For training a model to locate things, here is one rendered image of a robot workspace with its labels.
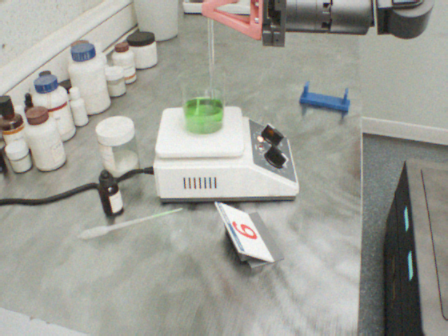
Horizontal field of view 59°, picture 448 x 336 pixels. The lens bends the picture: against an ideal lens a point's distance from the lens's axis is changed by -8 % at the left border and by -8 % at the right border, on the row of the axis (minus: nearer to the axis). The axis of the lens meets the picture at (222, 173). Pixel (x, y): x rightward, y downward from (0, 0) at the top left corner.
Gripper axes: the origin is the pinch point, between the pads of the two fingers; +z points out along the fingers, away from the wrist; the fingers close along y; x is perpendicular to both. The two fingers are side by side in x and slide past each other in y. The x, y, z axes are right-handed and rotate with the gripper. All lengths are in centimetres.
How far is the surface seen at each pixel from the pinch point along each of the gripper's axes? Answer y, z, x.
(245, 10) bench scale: -79, -4, 24
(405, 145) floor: -120, -84, 101
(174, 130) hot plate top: 1.4, 5.4, 17.1
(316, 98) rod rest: -23.5, -18.5, 25.0
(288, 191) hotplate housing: 6.4, -10.8, 23.8
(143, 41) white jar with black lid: -38.9, 18.9, 18.9
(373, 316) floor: -23, -47, 101
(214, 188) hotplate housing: 7.1, -0.6, 22.9
